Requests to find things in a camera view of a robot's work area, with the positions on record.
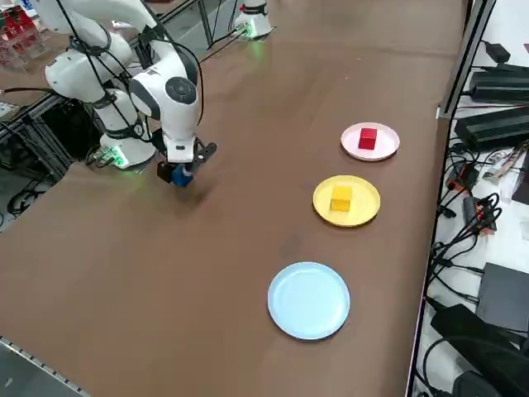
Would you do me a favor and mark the yellow cube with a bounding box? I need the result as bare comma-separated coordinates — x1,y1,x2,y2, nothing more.
330,184,353,213

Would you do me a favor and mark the yellow plate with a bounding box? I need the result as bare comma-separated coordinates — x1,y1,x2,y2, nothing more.
312,175,381,228

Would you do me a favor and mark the aluminium camera post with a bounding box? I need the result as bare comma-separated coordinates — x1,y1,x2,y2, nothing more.
436,0,497,122

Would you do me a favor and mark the blue cube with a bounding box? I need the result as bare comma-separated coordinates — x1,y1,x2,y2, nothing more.
170,164,194,189

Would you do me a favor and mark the black hub with red plugs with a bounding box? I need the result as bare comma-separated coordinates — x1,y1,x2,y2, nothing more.
461,193,503,236

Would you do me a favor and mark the black power adapter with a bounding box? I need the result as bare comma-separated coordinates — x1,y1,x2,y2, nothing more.
429,304,522,356

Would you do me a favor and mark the black controller box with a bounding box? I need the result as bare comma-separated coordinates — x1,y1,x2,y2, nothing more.
41,97,104,162

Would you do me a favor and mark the light blue plate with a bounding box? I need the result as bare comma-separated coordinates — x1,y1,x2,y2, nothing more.
267,261,351,342

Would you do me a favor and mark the red cube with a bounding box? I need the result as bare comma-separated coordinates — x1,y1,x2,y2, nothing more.
358,127,378,151

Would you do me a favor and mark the dark grey flat box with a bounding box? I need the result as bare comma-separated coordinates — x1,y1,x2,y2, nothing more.
474,261,529,332

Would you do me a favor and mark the clear shelf with red packets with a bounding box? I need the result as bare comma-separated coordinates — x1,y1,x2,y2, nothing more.
0,0,53,71

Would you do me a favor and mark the red and black device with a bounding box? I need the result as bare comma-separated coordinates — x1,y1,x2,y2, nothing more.
447,162,481,192

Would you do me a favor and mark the small black adapter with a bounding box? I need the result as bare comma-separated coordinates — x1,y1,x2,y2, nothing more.
484,40,512,64

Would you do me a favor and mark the aluminium support frame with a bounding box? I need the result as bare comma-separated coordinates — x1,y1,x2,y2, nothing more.
0,88,104,183

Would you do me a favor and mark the black power brick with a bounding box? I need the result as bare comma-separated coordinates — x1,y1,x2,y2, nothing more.
469,64,529,104

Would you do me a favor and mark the white plate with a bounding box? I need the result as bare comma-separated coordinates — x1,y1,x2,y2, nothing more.
340,122,401,162

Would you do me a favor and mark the dark power supply box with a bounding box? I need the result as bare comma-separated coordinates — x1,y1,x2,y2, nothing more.
454,105,529,152

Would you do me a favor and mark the aluminium table edge rail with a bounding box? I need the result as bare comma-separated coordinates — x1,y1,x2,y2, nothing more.
0,335,90,397

